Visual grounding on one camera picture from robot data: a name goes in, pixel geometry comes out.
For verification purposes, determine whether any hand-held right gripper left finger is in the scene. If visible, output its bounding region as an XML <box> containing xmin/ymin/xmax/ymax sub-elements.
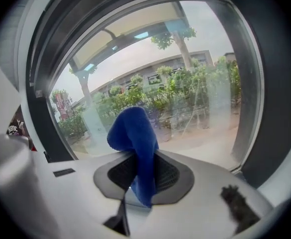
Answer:
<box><xmin>35</xmin><ymin>150</ymin><xmax>137</xmax><ymax>234</ymax></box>

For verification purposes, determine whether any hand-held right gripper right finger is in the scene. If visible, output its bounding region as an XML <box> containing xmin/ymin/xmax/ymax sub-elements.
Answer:
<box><xmin>139</xmin><ymin>150</ymin><xmax>276</xmax><ymax>239</ymax></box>

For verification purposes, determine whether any black window frame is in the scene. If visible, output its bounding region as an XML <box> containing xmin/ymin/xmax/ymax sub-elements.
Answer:
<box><xmin>25</xmin><ymin>0</ymin><xmax>291</xmax><ymax>189</ymax></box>

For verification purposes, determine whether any black awning window sash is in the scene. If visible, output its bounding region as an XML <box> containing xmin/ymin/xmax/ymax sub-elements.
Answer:
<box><xmin>69</xmin><ymin>0</ymin><xmax>189</xmax><ymax>72</ymax></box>

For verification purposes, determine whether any clear window glass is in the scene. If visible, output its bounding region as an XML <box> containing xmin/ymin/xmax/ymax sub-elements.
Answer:
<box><xmin>49</xmin><ymin>0</ymin><xmax>262</xmax><ymax>171</ymax></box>

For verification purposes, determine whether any blue cloth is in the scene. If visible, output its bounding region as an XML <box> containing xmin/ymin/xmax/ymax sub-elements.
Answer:
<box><xmin>106</xmin><ymin>106</ymin><xmax>160</xmax><ymax>209</ymax></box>

